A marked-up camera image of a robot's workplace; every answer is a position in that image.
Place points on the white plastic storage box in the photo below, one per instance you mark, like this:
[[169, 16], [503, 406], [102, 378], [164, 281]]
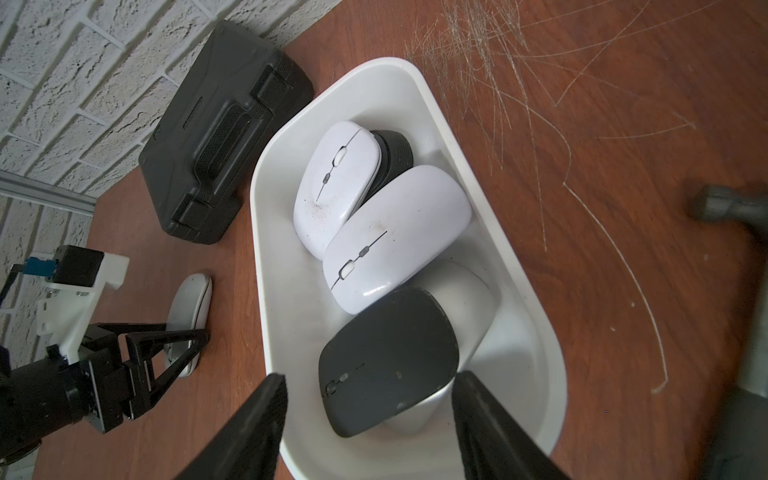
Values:
[[519, 359]]

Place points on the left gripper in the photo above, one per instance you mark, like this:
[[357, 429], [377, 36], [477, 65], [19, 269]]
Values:
[[42, 397]]

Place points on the white mouse small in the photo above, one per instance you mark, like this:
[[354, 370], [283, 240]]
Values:
[[339, 173]]

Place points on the aluminium corner post left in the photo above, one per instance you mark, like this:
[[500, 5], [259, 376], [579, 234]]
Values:
[[33, 191]]

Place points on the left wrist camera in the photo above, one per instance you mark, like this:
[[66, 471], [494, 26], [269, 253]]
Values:
[[74, 279]]

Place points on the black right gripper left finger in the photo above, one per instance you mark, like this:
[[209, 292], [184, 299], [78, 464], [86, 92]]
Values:
[[247, 447]]

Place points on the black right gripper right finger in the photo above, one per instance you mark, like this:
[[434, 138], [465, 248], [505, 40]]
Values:
[[492, 444]]

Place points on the silver mouse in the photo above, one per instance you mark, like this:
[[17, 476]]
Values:
[[189, 311], [471, 308]]

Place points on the black rounded wireless mouse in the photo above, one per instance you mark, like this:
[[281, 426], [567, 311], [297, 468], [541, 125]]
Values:
[[396, 158]]

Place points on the black plastic tool case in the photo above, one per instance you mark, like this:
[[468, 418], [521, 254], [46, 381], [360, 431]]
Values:
[[239, 92]]

